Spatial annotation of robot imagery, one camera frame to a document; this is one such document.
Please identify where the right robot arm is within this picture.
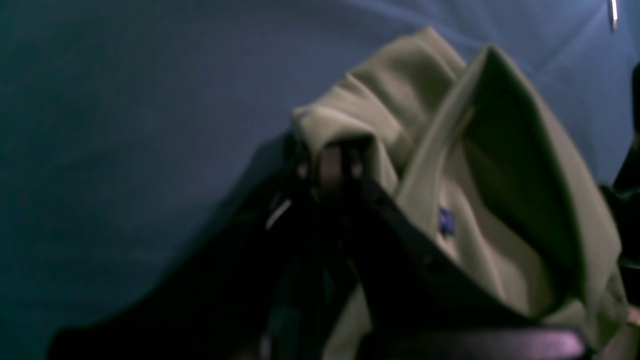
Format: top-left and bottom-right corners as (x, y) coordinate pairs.
(601, 64), (640, 306)

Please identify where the blue table cloth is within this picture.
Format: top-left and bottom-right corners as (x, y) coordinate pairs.
(0, 0), (639, 360)

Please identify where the light green T-shirt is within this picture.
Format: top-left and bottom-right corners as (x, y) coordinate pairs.
(292, 28), (629, 360)

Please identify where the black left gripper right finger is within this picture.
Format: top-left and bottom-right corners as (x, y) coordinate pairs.
(320, 144), (588, 360)

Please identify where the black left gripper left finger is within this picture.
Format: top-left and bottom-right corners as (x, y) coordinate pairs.
(47, 146), (326, 360)

